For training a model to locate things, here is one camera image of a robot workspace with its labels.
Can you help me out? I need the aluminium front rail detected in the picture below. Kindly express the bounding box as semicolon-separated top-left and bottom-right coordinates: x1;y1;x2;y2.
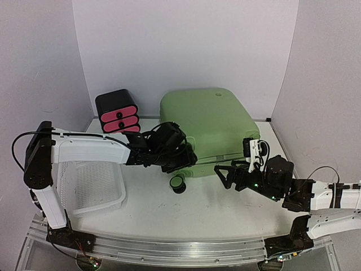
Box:
25;234;333;265

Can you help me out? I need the green hard-shell suitcase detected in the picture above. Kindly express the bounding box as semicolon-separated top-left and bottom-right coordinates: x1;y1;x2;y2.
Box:
160;88;261;194

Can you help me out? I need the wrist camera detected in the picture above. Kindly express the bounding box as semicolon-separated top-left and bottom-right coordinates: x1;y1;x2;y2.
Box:
142;121;186;155
242;137;294;187

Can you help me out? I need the black pink drawer organizer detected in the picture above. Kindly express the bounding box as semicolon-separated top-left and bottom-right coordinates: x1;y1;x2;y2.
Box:
95;89;140;134

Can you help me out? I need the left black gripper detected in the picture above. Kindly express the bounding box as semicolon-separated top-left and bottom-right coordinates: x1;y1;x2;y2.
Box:
153;145;198;174

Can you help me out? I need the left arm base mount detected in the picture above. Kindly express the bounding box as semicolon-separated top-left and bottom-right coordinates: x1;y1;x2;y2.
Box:
46;228;96;252

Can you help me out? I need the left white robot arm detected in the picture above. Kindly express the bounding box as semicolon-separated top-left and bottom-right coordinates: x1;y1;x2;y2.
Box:
15;121;197;247

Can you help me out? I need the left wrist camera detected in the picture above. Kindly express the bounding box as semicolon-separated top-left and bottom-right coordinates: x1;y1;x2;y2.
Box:
142;121;186;155

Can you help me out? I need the white perforated plastic basket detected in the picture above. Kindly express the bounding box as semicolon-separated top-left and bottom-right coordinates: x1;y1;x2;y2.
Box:
57;161;126;218

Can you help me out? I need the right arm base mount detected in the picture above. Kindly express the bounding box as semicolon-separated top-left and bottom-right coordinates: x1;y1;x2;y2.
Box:
265;228;314;259

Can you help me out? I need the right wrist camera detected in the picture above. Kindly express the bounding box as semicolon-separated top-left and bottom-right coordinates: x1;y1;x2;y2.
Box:
242;137;294;187

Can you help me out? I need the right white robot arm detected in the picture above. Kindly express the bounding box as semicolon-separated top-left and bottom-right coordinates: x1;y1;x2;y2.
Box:
214;155;360;256

